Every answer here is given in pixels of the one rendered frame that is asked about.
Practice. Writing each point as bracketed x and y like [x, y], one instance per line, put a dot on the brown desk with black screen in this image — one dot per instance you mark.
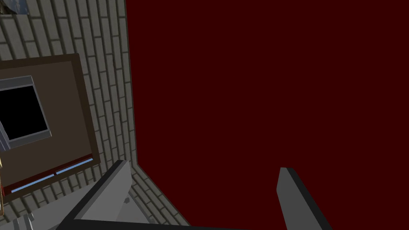
[67, 127]

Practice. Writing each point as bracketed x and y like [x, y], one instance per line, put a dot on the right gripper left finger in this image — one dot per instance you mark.
[107, 195]

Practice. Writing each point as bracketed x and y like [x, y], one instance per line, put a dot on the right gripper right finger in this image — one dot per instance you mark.
[298, 207]

